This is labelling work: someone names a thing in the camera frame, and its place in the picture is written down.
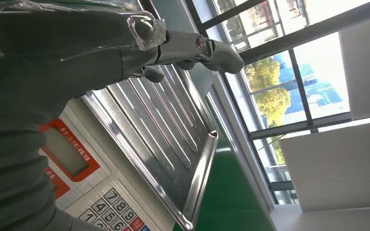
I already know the green conveyor belt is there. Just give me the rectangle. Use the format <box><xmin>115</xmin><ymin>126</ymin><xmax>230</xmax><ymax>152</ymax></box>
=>
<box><xmin>172</xmin><ymin>95</ymin><xmax>277</xmax><ymax>231</ymax></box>

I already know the steel weighing pan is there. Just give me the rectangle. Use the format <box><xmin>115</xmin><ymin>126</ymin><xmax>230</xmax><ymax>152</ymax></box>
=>
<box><xmin>81</xmin><ymin>64</ymin><xmax>220</xmax><ymax>231</ymax></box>

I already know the dark framed window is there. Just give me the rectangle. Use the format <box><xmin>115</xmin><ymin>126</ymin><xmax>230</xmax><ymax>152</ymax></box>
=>
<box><xmin>185</xmin><ymin>0</ymin><xmax>370</xmax><ymax>205</ymax></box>

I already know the white panel board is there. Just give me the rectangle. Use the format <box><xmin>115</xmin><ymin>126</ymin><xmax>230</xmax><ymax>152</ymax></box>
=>
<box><xmin>338</xmin><ymin>13</ymin><xmax>370</xmax><ymax>121</ymax></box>
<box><xmin>279</xmin><ymin>118</ymin><xmax>370</xmax><ymax>212</ymax></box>
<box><xmin>269</xmin><ymin>204</ymin><xmax>370</xmax><ymax>231</ymax></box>

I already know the white electronic scale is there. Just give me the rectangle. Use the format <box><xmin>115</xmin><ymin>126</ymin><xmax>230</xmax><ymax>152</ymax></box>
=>
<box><xmin>39</xmin><ymin>97</ymin><xmax>177</xmax><ymax>231</ymax></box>

